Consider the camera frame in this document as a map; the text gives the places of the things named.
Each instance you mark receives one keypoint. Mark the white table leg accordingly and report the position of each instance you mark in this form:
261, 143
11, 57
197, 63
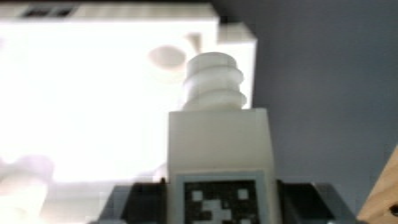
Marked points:
221, 173

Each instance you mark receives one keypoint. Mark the white square tabletop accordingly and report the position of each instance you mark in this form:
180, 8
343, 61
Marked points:
93, 67

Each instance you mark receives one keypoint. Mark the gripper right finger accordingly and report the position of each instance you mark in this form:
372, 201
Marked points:
311, 204

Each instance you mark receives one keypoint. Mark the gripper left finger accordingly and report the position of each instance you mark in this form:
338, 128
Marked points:
135, 205

